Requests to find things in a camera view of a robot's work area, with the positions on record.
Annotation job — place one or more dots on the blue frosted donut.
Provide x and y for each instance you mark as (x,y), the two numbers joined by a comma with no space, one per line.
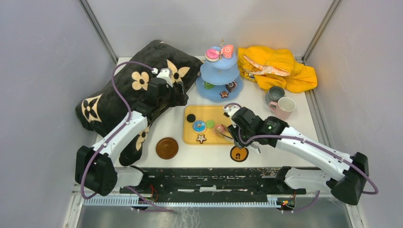
(199,126)

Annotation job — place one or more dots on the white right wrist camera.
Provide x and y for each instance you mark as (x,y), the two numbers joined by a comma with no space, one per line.
(230,110)

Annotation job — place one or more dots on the black floral plush pillow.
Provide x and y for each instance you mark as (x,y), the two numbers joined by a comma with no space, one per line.
(102,111)

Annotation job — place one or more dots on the blue three-tier cake stand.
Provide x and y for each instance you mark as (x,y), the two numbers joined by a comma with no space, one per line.
(219,73)

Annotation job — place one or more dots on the green swirl roll cake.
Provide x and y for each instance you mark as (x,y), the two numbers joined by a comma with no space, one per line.
(208,86)

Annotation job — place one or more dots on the pink mug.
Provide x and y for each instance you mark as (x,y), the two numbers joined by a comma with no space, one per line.
(283,108)

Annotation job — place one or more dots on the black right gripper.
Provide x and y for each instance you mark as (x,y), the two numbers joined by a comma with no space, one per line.
(233,129)

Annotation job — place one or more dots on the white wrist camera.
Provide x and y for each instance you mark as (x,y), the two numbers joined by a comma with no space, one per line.
(230,110)
(166,73)

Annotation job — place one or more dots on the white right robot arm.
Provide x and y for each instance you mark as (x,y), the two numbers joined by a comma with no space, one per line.
(345,176)

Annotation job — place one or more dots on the yellow serving tray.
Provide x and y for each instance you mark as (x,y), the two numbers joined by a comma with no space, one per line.
(204,113)

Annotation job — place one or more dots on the salmon swirl cake slice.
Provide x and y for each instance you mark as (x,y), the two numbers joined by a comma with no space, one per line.
(227,51)

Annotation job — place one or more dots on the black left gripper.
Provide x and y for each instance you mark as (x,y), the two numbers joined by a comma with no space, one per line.
(180,98)

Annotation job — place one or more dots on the green macaron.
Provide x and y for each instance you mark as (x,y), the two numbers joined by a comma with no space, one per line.
(210,124)

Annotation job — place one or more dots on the brown round coaster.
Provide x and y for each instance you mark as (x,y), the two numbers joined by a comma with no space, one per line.
(167,148)

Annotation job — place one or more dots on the yellow garment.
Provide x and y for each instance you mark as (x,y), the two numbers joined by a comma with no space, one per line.
(275,67)

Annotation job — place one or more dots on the black sandwich cookie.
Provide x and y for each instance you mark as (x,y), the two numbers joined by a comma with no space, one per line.
(190,118)

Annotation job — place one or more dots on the grey mug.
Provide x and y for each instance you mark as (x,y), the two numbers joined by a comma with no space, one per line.
(274,94)

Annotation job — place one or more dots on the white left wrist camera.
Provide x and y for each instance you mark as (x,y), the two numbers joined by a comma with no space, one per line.
(166,73)

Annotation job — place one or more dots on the yellow black round coaster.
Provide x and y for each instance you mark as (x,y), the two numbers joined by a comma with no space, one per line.
(239,155)

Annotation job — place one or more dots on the pink frosted donut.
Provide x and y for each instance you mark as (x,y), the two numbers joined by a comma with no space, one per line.
(213,54)

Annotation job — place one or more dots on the metal serving tongs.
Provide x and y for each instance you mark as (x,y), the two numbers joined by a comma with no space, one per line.
(251,147)

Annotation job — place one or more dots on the star cookie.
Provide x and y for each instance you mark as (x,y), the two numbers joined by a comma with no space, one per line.
(201,138)
(224,94)

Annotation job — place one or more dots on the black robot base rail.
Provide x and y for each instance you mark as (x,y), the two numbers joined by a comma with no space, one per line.
(214,185)

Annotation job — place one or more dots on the chocolate swirl roll cake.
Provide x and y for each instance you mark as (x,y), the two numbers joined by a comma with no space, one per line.
(231,87)

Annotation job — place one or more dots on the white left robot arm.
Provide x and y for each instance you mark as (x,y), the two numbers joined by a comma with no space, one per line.
(95,168)

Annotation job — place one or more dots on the pink round candy cake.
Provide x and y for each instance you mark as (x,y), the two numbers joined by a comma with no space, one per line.
(221,130)

